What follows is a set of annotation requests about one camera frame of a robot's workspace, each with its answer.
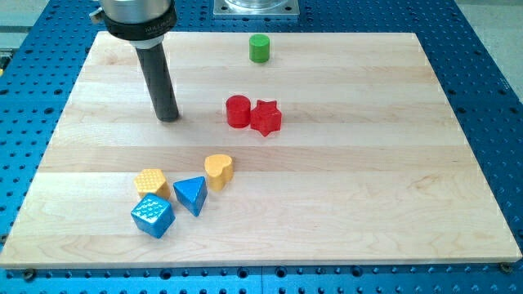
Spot light wooden board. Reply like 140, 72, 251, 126
1, 32, 521, 269

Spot yellow heart block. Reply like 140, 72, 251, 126
204, 154, 234, 192

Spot blue perforated metal table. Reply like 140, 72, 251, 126
1, 0, 522, 293

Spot green cylinder block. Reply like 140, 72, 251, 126
248, 33, 270, 63

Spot blue triangle block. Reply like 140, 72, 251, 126
173, 176, 208, 217

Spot blue cube block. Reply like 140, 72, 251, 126
131, 193, 176, 238

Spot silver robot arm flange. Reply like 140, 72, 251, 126
89, 0, 177, 50

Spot yellow hexagon block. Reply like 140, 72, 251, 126
133, 168, 171, 200

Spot red star block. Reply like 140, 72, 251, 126
250, 100, 283, 136

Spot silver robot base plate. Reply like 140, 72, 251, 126
213, 0, 300, 17

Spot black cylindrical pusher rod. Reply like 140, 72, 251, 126
136, 43, 179, 123

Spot red cylinder block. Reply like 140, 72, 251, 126
226, 95, 251, 128

